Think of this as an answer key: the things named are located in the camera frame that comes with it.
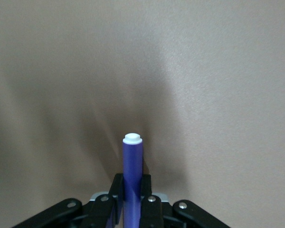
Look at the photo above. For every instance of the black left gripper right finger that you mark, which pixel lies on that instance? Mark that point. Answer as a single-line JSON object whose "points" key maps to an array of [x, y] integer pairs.
{"points": [[154, 213]]}

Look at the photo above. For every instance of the purple marker pen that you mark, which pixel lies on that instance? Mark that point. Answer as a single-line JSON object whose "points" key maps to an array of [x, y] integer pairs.
{"points": [[132, 161]]}

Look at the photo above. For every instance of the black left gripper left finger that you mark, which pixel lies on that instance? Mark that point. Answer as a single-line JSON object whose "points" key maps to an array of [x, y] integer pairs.
{"points": [[97, 213]]}

